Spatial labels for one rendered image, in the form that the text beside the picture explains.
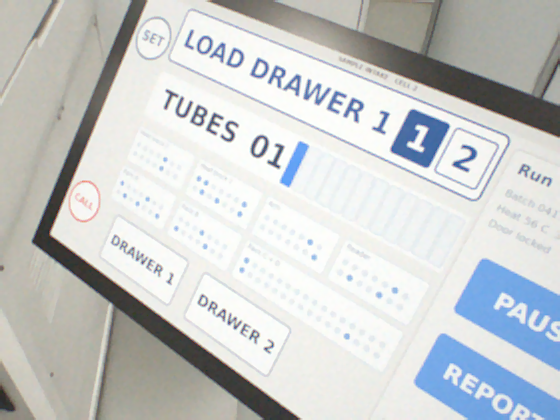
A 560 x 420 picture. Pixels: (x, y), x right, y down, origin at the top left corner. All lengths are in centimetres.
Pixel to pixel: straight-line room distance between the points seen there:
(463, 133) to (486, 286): 11
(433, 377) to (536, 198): 14
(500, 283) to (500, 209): 5
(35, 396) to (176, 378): 57
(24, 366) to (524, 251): 82
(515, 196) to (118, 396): 133
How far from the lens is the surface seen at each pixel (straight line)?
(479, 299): 39
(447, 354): 39
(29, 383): 105
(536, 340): 39
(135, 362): 161
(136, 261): 50
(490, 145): 39
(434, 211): 39
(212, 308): 45
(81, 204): 54
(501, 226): 38
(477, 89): 40
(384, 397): 41
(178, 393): 154
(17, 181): 91
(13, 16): 96
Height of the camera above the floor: 137
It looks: 44 degrees down
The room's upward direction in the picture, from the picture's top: 5 degrees clockwise
